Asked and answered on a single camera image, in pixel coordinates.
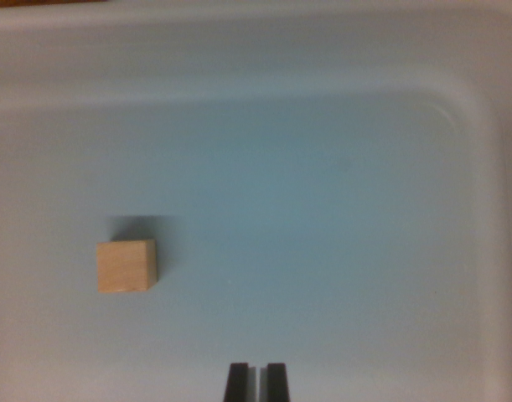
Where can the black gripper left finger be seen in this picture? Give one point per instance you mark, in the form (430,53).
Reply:
(239,385)

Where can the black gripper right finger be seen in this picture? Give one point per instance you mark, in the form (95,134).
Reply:
(276,385)

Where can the light wooden cube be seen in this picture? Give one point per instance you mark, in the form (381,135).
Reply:
(123,267)

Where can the light blue plastic bin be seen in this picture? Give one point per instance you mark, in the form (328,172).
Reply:
(306,201)

